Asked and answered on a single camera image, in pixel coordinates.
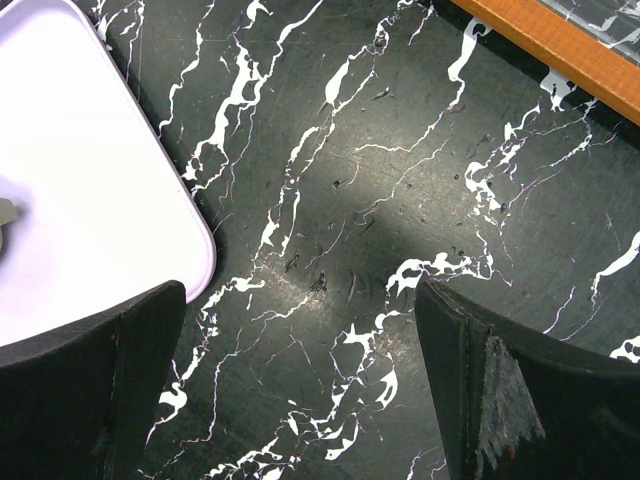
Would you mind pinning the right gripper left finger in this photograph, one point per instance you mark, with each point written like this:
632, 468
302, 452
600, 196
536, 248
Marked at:
78, 401

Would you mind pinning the small olive cup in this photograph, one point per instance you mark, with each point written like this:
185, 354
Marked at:
8, 214

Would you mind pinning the wooden shelf rack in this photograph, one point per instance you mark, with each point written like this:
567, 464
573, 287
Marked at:
566, 48

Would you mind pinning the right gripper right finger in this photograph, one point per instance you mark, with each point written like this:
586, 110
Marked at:
514, 403

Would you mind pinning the lavender plastic tray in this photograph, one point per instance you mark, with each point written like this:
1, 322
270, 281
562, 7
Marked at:
103, 215

